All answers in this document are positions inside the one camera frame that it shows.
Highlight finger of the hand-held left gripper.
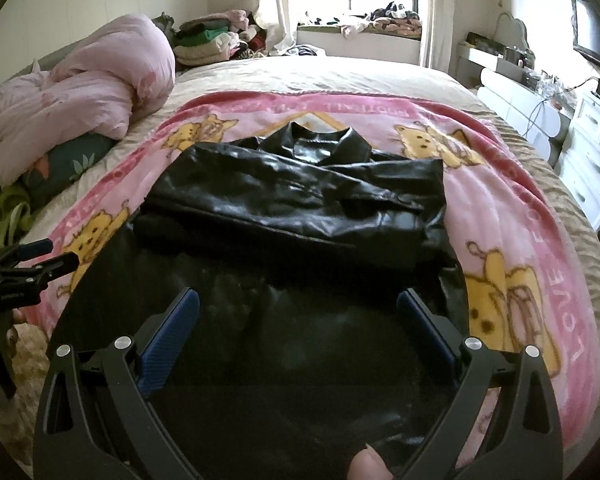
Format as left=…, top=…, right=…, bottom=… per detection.
left=0, top=238, right=55, bottom=269
left=0, top=252, right=80, bottom=294

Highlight white dresser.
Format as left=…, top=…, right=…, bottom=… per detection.
left=555, top=90, right=600, bottom=231

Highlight black leather jacket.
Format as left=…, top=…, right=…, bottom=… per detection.
left=47, top=122, right=473, bottom=480

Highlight bed with beige bedspread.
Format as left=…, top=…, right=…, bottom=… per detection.
left=10, top=55, right=600, bottom=361

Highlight person's right hand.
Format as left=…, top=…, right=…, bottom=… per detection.
left=349, top=446, right=396, bottom=480

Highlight clothes on window sill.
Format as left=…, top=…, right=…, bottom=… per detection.
left=302, top=2, right=423, bottom=38

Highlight green floral pillow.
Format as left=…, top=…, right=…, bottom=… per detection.
left=25, top=132, right=116, bottom=211

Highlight beige shaggy rug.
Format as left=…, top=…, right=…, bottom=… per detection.
left=5, top=310, right=56, bottom=411

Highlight pink printed blanket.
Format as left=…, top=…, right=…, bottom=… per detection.
left=27, top=92, right=600, bottom=471

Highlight cloud-shaped vanity mirror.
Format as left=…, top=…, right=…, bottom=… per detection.
left=495, top=12, right=531, bottom=53

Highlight pile of folded clothes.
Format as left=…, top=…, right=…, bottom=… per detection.
left=172, top=7, right=268, bottom=67

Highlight white curtain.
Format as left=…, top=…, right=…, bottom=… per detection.
left=252, top=0, right=298, bottom=56
left=417, top=0, right=453, bottom=68

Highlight black flat television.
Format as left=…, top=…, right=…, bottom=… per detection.
left=571, top=0, right=600, bottom=68

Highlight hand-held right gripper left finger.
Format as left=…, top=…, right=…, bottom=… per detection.
left=32, top=287, right=201, bottom=480

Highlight white vanity desk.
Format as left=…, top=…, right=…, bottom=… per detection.
left=455, top=40, right=573, bottom=161

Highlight pink duvet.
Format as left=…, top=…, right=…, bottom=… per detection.
left=0, top=14, right=177, bottom=186

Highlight light green cloth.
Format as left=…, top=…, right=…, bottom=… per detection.
left=0, top=180, right=33, bottom=256

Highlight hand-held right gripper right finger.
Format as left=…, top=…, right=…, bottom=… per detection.
left=397, top=289, right=566, bottom=480

